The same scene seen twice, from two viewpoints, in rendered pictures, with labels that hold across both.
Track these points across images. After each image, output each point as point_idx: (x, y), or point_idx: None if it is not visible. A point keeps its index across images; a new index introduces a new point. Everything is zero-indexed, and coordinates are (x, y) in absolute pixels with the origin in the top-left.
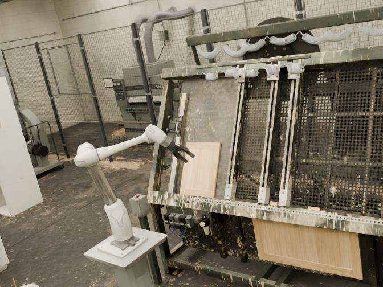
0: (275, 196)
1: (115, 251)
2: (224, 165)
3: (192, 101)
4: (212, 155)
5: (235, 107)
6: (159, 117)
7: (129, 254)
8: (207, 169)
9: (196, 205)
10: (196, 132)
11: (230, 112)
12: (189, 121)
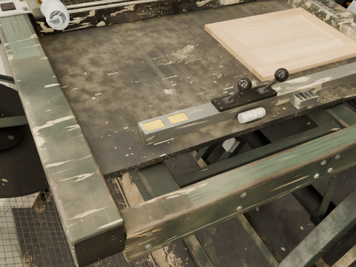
0: None
1: None
2: (237, 14)
3: (152, 115)
4: (239, 27)
5: (115, 6)
6: (279, 170)
7: None
8: (270, 26)
9: (342, 11)
10: (224, 74)
11: (132, 34)
12: (211, 99)
